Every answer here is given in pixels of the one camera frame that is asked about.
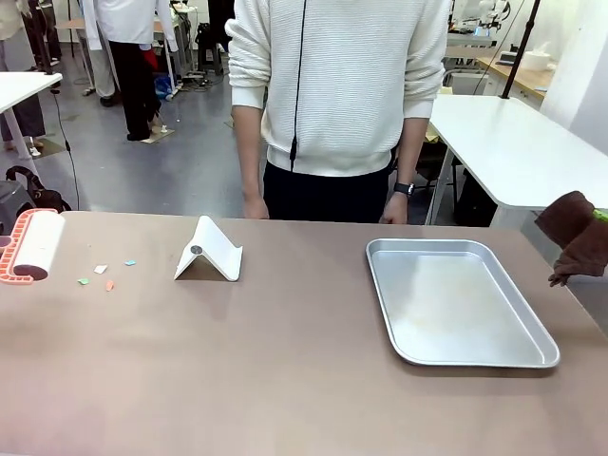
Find pink handled white lint roller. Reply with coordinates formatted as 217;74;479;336
0;208;67;287

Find brown cloth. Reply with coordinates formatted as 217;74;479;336
534;190;608;289

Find person's right forearm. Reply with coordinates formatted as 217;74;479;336
231;104;267;203

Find person's left forearm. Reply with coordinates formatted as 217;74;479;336
395;112;431;187

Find person's left hand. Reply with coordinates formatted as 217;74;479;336
379;192;410;226

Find person's right hand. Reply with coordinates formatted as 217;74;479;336
242;195;271;220

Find black bag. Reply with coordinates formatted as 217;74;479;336
5;165;73;213

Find large white table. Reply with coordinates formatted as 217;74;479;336
425;93;608;227

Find bystander in beige top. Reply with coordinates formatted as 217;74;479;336
0;0;49;149

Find white table with rounded corner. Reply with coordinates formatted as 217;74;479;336
0;71;65;159

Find wooden workbench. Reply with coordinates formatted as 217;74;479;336
473;54;555;102

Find white box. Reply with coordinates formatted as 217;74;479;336
522;41;553;73

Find silver metal tray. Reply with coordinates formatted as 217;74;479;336
365;237;561;369

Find black tripod pole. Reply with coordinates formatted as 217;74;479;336
502;0;543;100

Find bystander in blue floral top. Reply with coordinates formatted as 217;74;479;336
83;41;121;108

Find white folding stand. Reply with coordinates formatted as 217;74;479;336
173;215;244;283

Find bystander white shirt black trousers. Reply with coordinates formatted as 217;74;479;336
83;0;180;143

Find blue plastic bag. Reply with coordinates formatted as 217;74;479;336
153;74;176;102

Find black stool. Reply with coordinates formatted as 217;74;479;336
196;20;226;77

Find white knit sweater torso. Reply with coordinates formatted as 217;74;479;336
224;0;453;179

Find thin black hanging cable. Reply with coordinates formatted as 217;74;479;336
48;88;83;211

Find thin black cord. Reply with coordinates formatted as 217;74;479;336
288;0;308;173

